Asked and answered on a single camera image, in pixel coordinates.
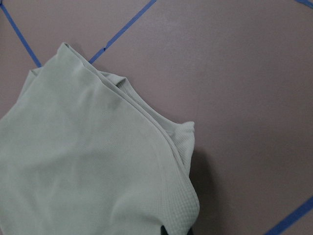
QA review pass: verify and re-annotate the olive green long-sleeve shirt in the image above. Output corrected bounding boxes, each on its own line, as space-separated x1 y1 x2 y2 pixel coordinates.
0 43 200 235

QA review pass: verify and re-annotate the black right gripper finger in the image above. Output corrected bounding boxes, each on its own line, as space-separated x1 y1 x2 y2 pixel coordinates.
160 226 168 235

